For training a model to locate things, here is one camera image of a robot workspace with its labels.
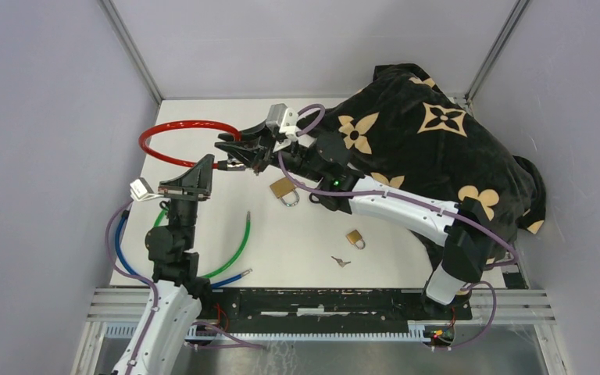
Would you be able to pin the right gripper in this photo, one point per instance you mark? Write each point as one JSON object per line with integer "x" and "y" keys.
{"x": 255, "y": 148}

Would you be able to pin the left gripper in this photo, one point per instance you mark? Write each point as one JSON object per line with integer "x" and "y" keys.
{"x": 195, "y": 180}

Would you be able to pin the red cable lock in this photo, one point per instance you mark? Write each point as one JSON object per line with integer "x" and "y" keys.
{"x": 182, "y": 125}

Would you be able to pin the large brass padlock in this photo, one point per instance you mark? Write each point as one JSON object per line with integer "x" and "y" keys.
{"x": 285, "y": 192}

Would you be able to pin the small brass padlock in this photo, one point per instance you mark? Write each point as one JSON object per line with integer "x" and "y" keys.
{"x": 356, "y": 239}

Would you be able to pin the small padlock keys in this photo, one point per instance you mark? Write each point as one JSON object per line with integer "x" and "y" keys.
{"x": 341, "y": 262}

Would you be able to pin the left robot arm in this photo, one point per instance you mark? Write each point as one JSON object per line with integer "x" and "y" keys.
{"x": 177, "y": 292}

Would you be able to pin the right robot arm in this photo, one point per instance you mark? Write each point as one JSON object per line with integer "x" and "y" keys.
{"x": 461, "y": 229}

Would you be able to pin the black floral blanket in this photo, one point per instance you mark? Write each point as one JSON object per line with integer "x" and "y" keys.
{"x": 406, "y": 133}

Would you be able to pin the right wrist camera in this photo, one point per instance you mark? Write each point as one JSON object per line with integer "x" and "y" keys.
{"x": 281, "y": 120}

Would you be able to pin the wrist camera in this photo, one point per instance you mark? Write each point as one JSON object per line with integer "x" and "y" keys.
{"x": 141, "y": 191}
{"x": 281, "y": 120}

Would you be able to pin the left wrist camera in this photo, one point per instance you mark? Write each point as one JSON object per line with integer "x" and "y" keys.
{"x": 141, "y": 191}

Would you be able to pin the green cable lock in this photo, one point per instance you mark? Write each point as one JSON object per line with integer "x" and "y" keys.
{"x": 164, "y": 214}

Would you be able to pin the blue cable lock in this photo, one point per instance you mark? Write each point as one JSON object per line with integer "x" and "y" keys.
{"x": 130, "y": 270}

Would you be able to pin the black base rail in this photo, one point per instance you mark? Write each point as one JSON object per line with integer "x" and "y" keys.
{"x": 249, "y": 310}

